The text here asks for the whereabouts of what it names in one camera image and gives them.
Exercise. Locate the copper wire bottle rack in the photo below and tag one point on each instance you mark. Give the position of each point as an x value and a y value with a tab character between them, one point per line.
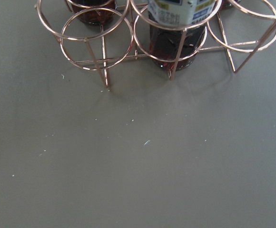
89	52

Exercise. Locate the tea bottle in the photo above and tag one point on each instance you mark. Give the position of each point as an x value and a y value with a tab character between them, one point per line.
94	17
164	43

